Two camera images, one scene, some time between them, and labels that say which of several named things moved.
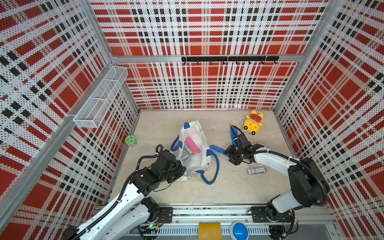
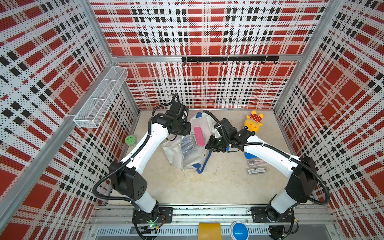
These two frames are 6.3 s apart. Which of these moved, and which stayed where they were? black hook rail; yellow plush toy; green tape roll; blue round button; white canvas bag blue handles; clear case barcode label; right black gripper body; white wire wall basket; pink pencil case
Moved: right black gripper body; white canvas bag blue handles; pink pencil case
Stayed: green tape roll; blue round button; white wire wall basket; yellow plush toy; clear case barcode label; black hook rail
